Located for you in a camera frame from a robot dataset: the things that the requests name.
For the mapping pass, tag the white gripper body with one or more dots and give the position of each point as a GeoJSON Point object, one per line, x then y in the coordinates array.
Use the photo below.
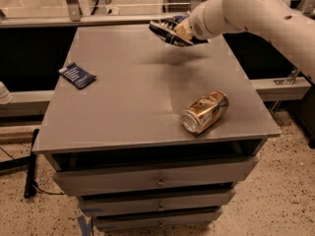
{"type": "Point", "coordinates": [199, 24]}

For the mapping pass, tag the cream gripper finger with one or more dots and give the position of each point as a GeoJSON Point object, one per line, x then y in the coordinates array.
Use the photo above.
{"type": "Point", "coordinates": [182, 29]}

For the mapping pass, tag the blue chip bag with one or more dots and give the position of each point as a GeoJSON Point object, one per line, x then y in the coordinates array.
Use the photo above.
{"type": "Point", "coordinates": [164, 29]}

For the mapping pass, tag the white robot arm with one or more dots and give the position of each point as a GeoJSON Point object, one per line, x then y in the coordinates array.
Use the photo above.
{"type": "Point", "coordinates": [290, 32]}

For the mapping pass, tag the orange soda can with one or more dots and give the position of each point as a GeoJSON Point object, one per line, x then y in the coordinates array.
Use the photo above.
{"type": "Point", "coordinates": [205, 112]}

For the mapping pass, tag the small blue snack packet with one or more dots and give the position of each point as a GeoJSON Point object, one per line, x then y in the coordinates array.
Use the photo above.
{"type": "Point", "coordinates": [77, 76]}

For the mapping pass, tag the grey drawer cabinet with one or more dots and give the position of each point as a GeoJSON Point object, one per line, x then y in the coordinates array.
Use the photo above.
{"type": "Point", "coordinates": [131, 115]}

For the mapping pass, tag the top grey drawer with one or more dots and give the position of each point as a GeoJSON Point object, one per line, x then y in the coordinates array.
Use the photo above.
{"type": "Point", "coordinates": [155, 176]}

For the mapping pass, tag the grey drawer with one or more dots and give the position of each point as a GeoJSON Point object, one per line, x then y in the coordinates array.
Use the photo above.
{"type": "Point", "coordinates": [157, 218]}
{"type": "Point", "coordinates": [165, 202]}
{"type": "Point", "coordinates": [155, 176]}

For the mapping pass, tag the middle grey drawer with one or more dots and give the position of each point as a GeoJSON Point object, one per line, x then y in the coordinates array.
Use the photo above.
{"type": "Point", "coordinates": [165, 202]}

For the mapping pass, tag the bottom grey drawer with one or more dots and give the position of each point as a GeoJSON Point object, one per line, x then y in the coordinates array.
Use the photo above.
{"type": "Point", "coordinates": [157, 218]}

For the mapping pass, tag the black rod on floor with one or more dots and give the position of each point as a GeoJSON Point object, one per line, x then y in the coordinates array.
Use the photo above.
{"type": "Point", "coordinates": [30, 188]}

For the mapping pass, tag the metal railing frame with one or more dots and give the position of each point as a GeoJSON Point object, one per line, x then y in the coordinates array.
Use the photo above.
{"type": "Point", "coordinates": [20, 13]}

